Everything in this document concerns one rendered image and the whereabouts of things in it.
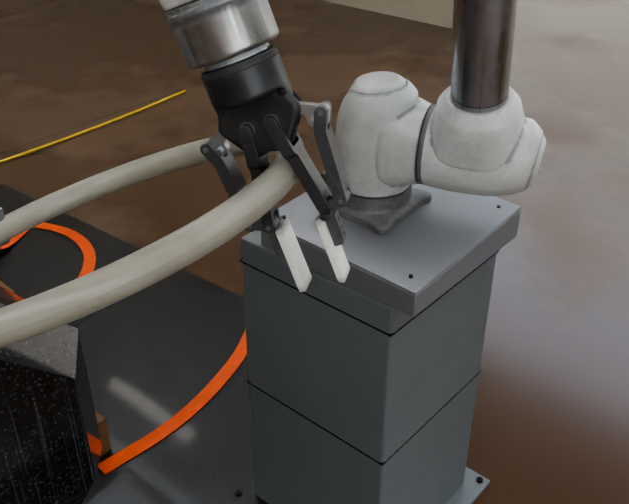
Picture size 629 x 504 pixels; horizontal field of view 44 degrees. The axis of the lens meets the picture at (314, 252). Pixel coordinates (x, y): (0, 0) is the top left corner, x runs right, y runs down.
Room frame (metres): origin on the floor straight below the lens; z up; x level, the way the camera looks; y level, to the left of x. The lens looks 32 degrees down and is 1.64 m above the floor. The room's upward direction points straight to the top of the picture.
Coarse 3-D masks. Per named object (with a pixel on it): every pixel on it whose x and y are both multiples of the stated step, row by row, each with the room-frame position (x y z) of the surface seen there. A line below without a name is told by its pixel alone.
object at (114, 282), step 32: (160, 160) 0.93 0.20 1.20; (192, 160) 0.92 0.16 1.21; (64, 192) 0.91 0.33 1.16; (96, 192) 0.92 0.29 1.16; (256, 192) 0.61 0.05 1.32; (0, 224) 0.85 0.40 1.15; (32, 224) 0.88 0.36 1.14; (192, 224) 0.56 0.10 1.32; (224, 224) 0.56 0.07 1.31; (128, 256) 0.52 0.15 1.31; (160, 256) 0.52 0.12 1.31; (192, 256) 0.54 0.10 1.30; (64, 288) 0.50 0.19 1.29; (96, 288) 0.50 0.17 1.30; (128, 288) 0.50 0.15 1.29; (0, 320) 0.48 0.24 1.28; (32, 320) 0.48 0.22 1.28; (64, 320) 0.49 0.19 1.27
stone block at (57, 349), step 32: (0, 288) 1.43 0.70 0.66; (0, 352) 1.13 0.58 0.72; (32, 352) 1.19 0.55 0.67; (64, 352) 1.25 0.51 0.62; (0, 384) 1.11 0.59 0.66; (32, 384) 1.15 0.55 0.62; (64, 384) 1.20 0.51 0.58; (0, 416) 1.09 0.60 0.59; (32, 416) 1.14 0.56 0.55; (64, 416) 1.19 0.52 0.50; (0, 448) 1.08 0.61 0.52; (32, 448) 1.13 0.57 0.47; (64, 448) 1.18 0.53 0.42; (96, 448) 1.28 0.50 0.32; (0, 480) 1.07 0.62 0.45; (32, 480) 1.12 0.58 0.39; (64, 480) 1.17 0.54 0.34
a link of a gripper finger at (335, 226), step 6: (348, 192) 0.67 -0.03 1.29; (330, 198) 0.67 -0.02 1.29; (348, 198) 0.66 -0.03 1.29; (330, 204) 0.66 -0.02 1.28; (336, 210) 0.66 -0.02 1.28; (330, 216) 0.66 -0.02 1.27; (336, 216) 0.66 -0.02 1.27; (330, 222) 0.66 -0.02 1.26; (336, 222) 0.66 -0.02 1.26; (330, 228) 0.66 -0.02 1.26; (336, 228) 0.65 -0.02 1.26; (342, 228) 0.66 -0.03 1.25; (330, 234) 0.65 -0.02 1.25; (336, 234) 0.65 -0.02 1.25; (342, 234) 0.65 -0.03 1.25; (336, 240) 0.65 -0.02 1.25; (342, 240) 0.65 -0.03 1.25
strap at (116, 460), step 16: (48, 224) 2.83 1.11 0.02; (16, 240) 2.70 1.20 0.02; (80, 240) 2.70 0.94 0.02; (80, 272) 2.47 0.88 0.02; (240, 352) 1.99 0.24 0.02; (224, 368) 1.91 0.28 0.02; (208, 384) 1.83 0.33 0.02; (192, 400) 1.76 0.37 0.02; (208, 400) 1.76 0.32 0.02; (176, 416) 1.69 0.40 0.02; (192, 416) 1.70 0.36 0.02; (160, 432) 1.63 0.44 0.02; (128, 448) 1.57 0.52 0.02; (144, 448) 1.57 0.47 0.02; (112, 464) 1.51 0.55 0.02
